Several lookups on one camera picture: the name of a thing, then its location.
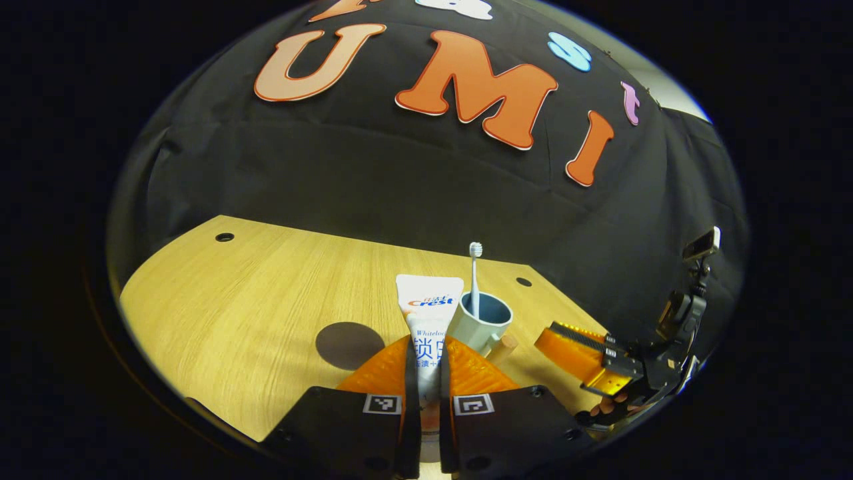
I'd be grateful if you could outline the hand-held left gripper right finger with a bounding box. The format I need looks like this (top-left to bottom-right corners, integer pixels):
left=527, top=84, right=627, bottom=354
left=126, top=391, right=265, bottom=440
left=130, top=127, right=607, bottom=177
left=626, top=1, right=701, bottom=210
left=440, top=335, right=597, bottom=477

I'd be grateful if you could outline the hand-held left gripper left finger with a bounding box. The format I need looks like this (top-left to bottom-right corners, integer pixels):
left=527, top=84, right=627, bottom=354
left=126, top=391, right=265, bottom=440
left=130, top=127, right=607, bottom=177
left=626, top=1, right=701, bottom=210
left=260, top=335, right=422, bottom=479

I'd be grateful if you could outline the pale green cup wooden handle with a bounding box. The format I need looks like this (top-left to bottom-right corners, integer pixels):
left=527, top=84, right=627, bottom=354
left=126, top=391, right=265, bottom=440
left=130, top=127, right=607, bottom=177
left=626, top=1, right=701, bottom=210
left=445, top=291, right=519, bottom=366

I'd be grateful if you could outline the dark brown round coaster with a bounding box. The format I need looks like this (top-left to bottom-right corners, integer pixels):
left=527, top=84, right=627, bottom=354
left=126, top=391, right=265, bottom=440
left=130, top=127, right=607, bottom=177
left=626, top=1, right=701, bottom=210
left=315, top=322, right=386, bottom=371

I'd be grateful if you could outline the white toothpaste tube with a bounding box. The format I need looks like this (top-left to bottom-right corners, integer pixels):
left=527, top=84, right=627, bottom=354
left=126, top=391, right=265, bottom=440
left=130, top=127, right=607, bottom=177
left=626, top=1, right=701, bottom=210
left=396, top=274, right=465, bottom=464

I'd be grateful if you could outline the white toothbrush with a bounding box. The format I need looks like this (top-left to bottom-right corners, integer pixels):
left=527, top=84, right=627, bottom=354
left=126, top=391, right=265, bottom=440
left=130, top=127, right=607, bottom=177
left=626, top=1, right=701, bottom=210
left=468, top=242, right=483, bottom=319

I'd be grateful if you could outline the wooden desktop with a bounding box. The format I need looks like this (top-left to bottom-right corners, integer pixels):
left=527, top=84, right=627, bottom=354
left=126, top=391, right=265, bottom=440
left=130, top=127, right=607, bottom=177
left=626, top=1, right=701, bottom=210
left=120, top=215, right=610, bottom=444

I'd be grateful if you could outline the black backdrop cloth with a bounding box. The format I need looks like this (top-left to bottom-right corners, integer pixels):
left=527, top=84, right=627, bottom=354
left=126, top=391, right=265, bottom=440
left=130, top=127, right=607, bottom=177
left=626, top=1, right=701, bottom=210
left=107, top=0, right=747, bottom=374

